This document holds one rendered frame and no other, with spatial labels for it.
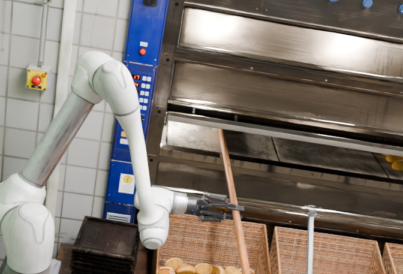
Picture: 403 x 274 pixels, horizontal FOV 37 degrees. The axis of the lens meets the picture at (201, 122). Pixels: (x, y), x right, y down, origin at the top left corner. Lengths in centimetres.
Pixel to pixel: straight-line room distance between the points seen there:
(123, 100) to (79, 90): 20
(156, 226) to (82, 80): 61
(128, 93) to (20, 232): 60
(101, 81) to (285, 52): 102
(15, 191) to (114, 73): 59
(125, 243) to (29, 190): 74
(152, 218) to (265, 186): 96
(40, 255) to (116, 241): 75
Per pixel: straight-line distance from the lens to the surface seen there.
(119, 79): 210
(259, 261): 319
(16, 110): 299
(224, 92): 286
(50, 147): 229
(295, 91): 292
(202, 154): 299
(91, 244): 287
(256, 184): 310
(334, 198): 321
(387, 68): 297
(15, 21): 286
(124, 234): 297
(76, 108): 226
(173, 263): 311
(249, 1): 278
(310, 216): 276
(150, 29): 274
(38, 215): 218
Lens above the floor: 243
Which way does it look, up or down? 22 degrees down
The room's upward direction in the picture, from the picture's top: 11 degrees clockwise
